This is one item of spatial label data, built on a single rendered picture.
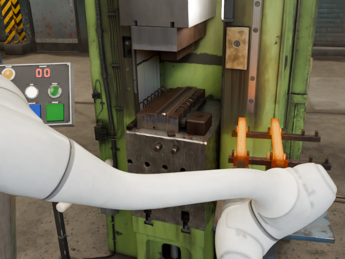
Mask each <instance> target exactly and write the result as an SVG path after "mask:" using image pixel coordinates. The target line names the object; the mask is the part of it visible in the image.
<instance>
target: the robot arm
mask: <svg viewBox="0 0 345 259"><path fill-rule="evenodd" d="M336 192H337V187H336V186H335V184H334V182H333V181H332V179H331V178H330V176H329V175H328V173H327V172H326V170H325V169H324V168H323V166H321V165H319V164H315V163H304V164H300V165H297V166H295V167H293V168H285V169H282V168H273V169H269V170H267V171H261V170H255V169H250V168H249V167H247V166H246V167H245V169H237V164H236V166H233V167H232V169H222V170H207V171H192V172H178V173H163V174H133V173H127V172H123V171H120V170H118V169H115V168H113V167H111V166H110V165H108V164H106V163H105V162H103V161H102V160H101V159H99V158H97V157H96V156H94V155H93V154H91V153H90V152H88V151H87V150H86V149H84V148H83V147H81V146H80V145H79V144H77V143H76V142H75V141H73V140H71V139H70V138H68V137H66V136H64V135H62V134H61V133H59V132H57V131H55V130H54V129H52V128H51V127H49V126H48V125H46V124H44V123H43V121H42V119H41V118H40V117H39V116H38V115H37V114H36V113H35V112H34V111H33V110H32V109H31V108H30V106H29V104H28V102H27V100H26V98H25V96H24V95H23V94H22V92H21V91H20V90H19V89H18V88H17V87H16V86H15V85H14V84H13V83H12V82H11V81H10V80H8V79H7V78H5V77H4V76H2V75H0V259H17V239H16V196H22V197H29V198H34V199H39V200H44V201H51V202H64V203H70V204H78V205H87V206H94V207H100V208H108V209H118V210H147V209H158V208H166V207H174V206H181V205H188V204H196V203H201V202H208V201H215V200H223V199H224V201H223V203H222V209H221V215H220V219H219V220H218V223H217V227H216V234H215V249H216V256H217V259H262V258H263V256H264V255H265V254H266V253H267V251H268V250H269V249H270V247H271V246H272V245H273V244H274V243H276V242H277V241H279V240H280V239H282V238H284V237H285V236H287V235H290V234H293V233H295V232H296V231H298V230H300V229H302V228H303V227H305V226H307V225H308V224H310V223H311V222H313V221H314V220H315V219H317V218H318V217H319V216H321V215H322V214H323V213H324V212H325V211H326V210H327V209H328V208H329V207H330V206H331V204H332V203H333V202H334V200H335V198H336Z"/></svg>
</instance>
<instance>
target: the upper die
mask: <svg viewBox="0 0 345 259"><path fill-rule="evenodd" d="M131 34H132V49H138V50H156V51H173V52H177V51H179V50H181V49H183V48H184V47H186V46H188V45H190V44H191V43H193V42H195V41H196V40H198V39H200V38H202V37H203V36H205V35H206V20H205V21H202V22H200V23H198V24H196V25H194V26H192V27H189V28H175V27H174V26H172V27H145V26H137V25H136V26H132V27H131Z"/></svg>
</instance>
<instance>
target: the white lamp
mask: <svg viewBox="0 0 345 259"><path fill-rule="evenodd" d="M36 93H37V91H36V89H35V88H34V87H30V88H28V89H27V95H28V96H29V97H34V96H35V95H36Z"/></svg>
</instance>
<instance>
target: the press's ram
mask: <svg viewBox="0 0 345 259"><path fill-rule="evenodd" d="M216 8H217V0H119V9H120V23H121V26H136V25H137V26H145V27H172V26H174V27H175V28H189V27H192V26H194V25H196V24H198V23H200V22H202V21H205V20H207V19H209V18H211V17H213V16H215V15H216Z"/></svg>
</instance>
